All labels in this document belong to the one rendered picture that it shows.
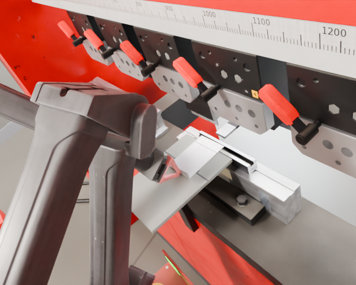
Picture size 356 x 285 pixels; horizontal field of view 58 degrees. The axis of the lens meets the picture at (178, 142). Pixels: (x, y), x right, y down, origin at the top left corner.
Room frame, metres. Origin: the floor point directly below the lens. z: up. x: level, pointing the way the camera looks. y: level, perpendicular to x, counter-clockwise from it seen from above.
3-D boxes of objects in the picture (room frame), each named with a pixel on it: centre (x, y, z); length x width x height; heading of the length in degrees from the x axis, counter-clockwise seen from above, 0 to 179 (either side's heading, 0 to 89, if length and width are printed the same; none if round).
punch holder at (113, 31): (0.85, 0.01, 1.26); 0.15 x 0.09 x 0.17; 25
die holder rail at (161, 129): (1.15, 0.14, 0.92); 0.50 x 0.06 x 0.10; 25
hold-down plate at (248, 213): (0.59, -0.05, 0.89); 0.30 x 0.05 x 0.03; 25
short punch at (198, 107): (0.65, -0.09, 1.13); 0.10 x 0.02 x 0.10; 25
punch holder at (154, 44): (0.67, -0.07, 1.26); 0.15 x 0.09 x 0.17; 25
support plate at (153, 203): (0.59, 0.05, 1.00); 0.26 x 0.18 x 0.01; 115
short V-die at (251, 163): (0.61, -0.10, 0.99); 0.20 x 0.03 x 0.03; 25
